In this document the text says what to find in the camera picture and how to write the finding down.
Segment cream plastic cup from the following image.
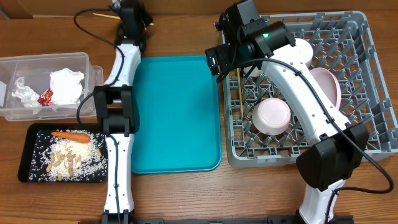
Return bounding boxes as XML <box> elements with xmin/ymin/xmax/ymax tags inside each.
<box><xmin>243</xmin><ymin>67</ymin><xmax>263</xmax><ymax>77</ymax></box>

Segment small pink bowl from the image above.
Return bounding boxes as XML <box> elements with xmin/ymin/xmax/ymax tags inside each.
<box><xmin>252</xmin><ymin>98</ymin><xmax>291</xmax><ymax>136</ymax></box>

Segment cream bowl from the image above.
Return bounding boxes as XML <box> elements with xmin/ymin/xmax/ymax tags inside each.
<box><xmin>294</xmin><ymin>38</ymin><xmax>313</xmax><ymax>68</ymax></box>

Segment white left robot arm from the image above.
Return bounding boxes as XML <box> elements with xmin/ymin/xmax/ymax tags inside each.
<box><xmin>84</xmin><ymin>1</ymin><xmax>153</xmax><ymax>223</ymax></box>

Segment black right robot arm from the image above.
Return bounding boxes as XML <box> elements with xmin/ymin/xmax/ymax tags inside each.
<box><xmin>205</xmin><ymin>1</ymin><xmax>369</xmax><ymax>223</ymax></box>

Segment red snack wrapper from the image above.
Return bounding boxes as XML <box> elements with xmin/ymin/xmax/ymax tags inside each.
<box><xmin>37</xmin><ymin>89</ymin><xmax>53</xmax><ymax>106</ymax></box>

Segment clear plastic waste bin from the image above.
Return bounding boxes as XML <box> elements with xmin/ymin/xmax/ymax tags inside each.
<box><xmin>1</xmin><ymin>52</ymin><xmax>104</xmax><ymax>121</ymax></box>

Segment pink plate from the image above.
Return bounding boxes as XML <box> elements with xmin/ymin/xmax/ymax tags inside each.
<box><xmin>310</xmin><ymin>67</ymin><xmax>341</xmax><ymax>109</ymax></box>

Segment black waste tray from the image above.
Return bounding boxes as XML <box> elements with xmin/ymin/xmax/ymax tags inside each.
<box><xmin>17</xmin><ymin>123</ymin><xmax>100</xmax><ymax>182</ymax></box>

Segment white napkin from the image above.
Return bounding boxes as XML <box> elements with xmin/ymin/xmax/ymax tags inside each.
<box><xmin>50</xmin><ymin>68</ymin><xmax>84</xmax><ymax>105</ymax></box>

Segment orange carrot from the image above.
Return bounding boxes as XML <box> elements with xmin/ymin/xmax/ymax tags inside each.
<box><xmin>52</xmin><ymin>131</ymin><xmax>90</xmax><ymax>143</ymax></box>

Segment rice and peanut scraps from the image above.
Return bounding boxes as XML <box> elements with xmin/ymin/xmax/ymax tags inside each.
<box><xmin>27</xmin><ymin>129</ymin><xmax>108</xmax><ymax>183</ymax></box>

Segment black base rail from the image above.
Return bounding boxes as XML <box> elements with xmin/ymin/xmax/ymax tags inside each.
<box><xmin>78</xmin><ymin>215</ymin><xmax>355</xmax><ymax>224</ymax></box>

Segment teal plastic tray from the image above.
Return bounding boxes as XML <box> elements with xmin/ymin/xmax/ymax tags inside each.
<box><xmin>131</xmin><ymin>55</ymin><xmax>222</xmax><ymax>174</ymax></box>

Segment wooden chopstick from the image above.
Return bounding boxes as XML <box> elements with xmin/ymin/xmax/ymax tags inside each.
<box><xmin>236</xmin><ymin>68</ymin><xmax>244</xmax><ymax>119</ymax></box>
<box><xmin>93</xmin><ymin>12</ymin><xmax>154</xmax><ymax>26</ymax></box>

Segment grey dishwasher rack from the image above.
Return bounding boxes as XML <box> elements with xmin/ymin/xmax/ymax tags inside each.
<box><xmin>220</xmin><ymin>11</ymin><xmax>398</xmax><ymax>169</ymax></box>

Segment foil wrapper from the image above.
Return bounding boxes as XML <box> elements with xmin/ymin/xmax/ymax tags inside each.
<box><xmin>11</xmin><ymin>77</ymin><xmax>41</xmax><ymax>108</ymax></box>

